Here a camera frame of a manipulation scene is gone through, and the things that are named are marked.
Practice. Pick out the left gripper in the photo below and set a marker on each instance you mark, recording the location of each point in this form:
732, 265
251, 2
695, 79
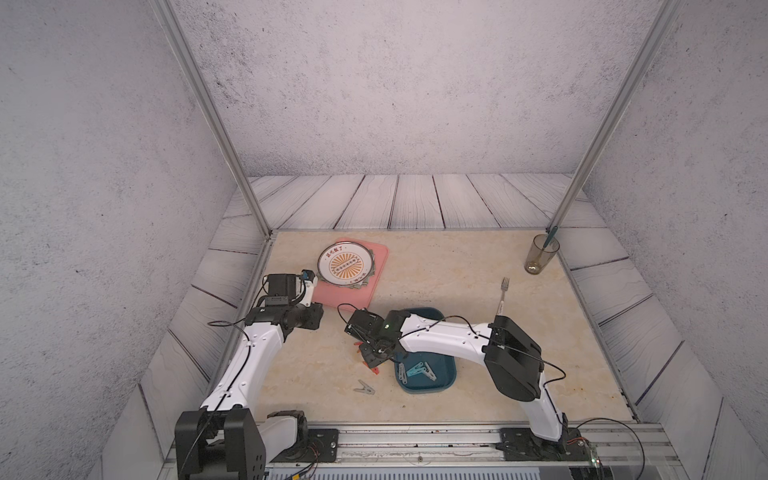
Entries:
315, 312

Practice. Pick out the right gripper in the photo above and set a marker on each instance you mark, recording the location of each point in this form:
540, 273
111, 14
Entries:
371, 362

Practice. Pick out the teal storage box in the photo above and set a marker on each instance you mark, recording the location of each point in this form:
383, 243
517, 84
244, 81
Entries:
443, 366

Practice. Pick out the grey clothespin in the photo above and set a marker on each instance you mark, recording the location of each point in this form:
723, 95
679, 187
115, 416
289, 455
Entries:
430, 373
364, 388

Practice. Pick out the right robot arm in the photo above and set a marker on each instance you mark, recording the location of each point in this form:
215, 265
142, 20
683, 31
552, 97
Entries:
511, 357

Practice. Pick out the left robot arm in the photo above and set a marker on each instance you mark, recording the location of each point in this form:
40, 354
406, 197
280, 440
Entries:
221, 439

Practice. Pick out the cyan clothespin in box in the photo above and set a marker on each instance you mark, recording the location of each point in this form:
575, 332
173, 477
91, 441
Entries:
418, 369

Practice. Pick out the grey clothespin in box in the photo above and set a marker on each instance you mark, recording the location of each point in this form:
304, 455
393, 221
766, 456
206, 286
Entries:
430, 373

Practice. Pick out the pink plastic tray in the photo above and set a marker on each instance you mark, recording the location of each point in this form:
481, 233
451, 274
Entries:
332, 296

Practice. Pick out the white plate orange sunburst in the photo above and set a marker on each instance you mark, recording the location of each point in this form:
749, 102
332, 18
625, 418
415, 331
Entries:
331, 257

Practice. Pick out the metal fork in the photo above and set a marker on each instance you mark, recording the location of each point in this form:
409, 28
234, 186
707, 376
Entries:
504, 286

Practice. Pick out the olive drinking glass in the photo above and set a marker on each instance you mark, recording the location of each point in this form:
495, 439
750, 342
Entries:
537, 259

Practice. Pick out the teal straw in glass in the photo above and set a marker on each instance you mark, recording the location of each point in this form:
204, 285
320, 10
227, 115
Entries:
550, 236

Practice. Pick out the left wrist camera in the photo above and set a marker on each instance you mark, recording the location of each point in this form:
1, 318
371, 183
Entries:
288, 289

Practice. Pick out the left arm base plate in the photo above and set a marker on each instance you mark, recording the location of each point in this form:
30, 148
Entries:
319, 445

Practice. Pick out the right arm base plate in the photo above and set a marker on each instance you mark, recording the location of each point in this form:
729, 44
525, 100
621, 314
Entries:
519, 444

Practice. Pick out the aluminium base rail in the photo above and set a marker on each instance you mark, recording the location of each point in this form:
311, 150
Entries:
466, 451

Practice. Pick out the left aluminium frame post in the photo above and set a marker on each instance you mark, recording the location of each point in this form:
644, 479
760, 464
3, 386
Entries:
190, 69

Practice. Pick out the aluminium frame post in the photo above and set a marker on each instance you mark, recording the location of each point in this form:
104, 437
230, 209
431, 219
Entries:
642, 61
190, 69

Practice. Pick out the right aluminium frame post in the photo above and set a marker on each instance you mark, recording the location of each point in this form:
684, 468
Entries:
642, 61

